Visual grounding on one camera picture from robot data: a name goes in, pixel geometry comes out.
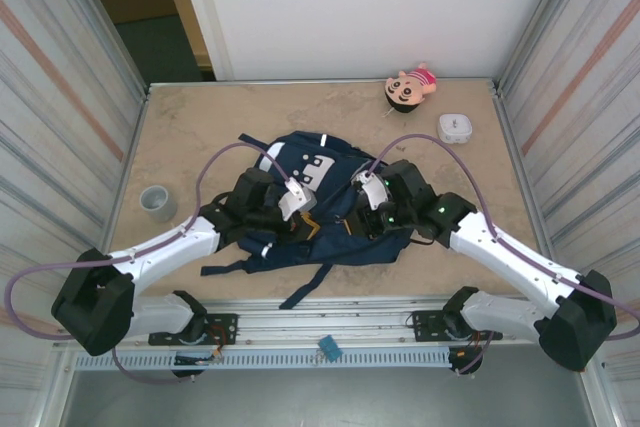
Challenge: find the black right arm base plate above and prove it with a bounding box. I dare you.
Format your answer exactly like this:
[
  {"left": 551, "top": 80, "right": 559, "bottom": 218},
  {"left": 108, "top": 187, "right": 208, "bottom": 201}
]
[{"left": 412, "top": 310, "right": 504, "bottom": 343}]

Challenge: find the aluminium rail frame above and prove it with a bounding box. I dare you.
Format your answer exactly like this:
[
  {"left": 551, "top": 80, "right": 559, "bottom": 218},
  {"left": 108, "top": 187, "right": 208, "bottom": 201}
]
[{"left": 54, "top": 296, "right": 599, "bottom": 351}]

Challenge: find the cartoon boy plush doll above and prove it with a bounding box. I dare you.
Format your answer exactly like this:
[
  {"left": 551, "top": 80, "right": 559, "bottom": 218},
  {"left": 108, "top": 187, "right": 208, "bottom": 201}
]
[{"left": 383, "top": 61, "right": 438, "bottom": 116}]

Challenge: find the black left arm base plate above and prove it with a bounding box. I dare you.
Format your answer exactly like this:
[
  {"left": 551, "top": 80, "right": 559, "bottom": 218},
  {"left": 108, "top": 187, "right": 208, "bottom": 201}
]
[{"left": 148, "top": 313, "right": 240, "bottom": 347}]

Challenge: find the slotted grey cable duct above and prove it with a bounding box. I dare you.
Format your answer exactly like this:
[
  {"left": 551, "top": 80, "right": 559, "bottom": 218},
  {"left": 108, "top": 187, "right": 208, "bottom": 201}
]
[{"left": 73, "top": 349, "right": 454, "bottom": 372}]

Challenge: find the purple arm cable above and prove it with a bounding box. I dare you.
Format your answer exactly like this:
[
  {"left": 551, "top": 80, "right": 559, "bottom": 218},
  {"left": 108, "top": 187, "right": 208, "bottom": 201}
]
[
  {"left": 369, "top": 134, "right": 640, "bottom": 377},
  {"left": 3, "top": 142, "right": 294, "bottom": 384}
]

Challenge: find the white square lidded container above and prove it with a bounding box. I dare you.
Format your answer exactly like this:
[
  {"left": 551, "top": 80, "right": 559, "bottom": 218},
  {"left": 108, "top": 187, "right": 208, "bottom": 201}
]
[{"left": 438, "top": 113, "right": 474, "bottom": 145}]

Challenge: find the blue clip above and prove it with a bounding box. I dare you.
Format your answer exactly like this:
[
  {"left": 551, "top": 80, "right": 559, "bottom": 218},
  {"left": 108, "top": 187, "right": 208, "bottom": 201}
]
[{"left": 312, "top": 334, "right": 345, "bottom": 366}]

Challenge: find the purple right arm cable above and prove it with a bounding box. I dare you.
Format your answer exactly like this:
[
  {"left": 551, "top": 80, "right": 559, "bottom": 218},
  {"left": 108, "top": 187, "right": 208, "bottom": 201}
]
[{"left": 369, "top": 134, "right": 640, "bottom": 377}]

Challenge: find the navy blue backpack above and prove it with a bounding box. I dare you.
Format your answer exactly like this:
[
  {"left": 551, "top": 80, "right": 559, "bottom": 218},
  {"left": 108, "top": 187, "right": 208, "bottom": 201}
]
[{"left": 199, "top": 130, "right": 416, "bottom": 311}]

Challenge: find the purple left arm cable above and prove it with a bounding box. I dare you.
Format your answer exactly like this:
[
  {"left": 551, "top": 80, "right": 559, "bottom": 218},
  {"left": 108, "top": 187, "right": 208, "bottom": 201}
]
[{"left": 3, "top": 142, "right": 294, "bottom": 384}]

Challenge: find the striped enclosure side panel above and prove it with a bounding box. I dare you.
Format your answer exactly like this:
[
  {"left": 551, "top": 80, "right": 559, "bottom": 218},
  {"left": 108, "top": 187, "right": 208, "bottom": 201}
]
[
  {"left": 492, "top": 0, "right": 640, "bottom": 348},
  {"left": 0, "top": 0, "right": 151, "bottom": 338}
]

